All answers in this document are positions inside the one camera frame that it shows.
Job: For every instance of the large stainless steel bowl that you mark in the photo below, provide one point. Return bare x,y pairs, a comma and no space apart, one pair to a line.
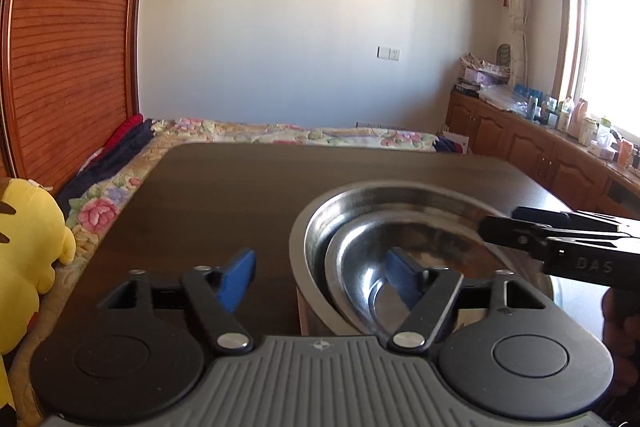
320,227

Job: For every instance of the pile of newspapers and boxes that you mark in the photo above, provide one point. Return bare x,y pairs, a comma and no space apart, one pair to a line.
482,72

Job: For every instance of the white paper bag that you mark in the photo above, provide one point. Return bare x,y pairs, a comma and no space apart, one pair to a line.
457,142

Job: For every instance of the dark blue towel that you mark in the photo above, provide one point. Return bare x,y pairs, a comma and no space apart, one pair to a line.
442,144

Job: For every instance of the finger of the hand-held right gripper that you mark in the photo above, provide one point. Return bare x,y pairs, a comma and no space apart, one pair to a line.
505,232
565,222

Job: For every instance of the green-capped bottle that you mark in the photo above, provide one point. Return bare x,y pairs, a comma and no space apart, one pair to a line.
604,131

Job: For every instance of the wall socket strip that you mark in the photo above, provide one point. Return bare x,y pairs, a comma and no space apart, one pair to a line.
369,125

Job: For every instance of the red knit garment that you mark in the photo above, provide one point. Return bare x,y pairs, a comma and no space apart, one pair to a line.
122,134

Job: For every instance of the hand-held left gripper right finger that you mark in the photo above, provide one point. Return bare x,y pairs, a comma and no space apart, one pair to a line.
402,274

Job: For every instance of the bright window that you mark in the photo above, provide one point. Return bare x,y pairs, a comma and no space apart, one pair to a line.
610,47

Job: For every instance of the white wall switch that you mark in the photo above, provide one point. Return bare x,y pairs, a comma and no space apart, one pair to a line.
388,54

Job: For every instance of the floral blanket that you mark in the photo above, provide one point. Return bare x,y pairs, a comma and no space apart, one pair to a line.
100,212

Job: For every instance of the orange container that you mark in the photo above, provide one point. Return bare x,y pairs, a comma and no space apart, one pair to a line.
624,152

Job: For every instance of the medium stainless steel bowl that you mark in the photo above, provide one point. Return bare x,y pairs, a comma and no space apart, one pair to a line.
360,267

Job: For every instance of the navy garment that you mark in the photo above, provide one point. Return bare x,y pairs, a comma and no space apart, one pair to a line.
107,167

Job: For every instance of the wooden cabinet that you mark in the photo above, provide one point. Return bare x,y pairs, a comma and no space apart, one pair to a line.
525,152

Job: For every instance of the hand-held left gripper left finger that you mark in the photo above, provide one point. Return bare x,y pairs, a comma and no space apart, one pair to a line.
237,279

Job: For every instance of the wooden louvred wardrobe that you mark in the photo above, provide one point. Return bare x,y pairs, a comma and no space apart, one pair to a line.
65,47

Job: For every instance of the clear plastic bags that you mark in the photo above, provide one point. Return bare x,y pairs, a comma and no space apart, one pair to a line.
500,99

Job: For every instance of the tissue box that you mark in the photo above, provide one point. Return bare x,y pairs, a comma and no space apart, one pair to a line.
600,151

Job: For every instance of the yellow plush toy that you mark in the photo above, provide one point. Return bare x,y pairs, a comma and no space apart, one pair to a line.
25,257

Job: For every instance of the white bottle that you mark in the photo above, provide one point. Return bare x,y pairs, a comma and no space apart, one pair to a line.
565,117

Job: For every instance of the cream jar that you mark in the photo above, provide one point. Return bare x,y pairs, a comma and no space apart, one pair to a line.
588,133

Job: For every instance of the woven hand fan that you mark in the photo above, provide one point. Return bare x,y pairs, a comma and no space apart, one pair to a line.
504,56

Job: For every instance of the blue boxes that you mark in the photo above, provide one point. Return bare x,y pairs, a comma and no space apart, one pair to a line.
527,91

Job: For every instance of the person's right hand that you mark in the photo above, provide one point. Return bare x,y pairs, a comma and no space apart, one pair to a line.
622,337

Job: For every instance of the pink container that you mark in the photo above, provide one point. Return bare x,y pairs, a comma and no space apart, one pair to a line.
580,119

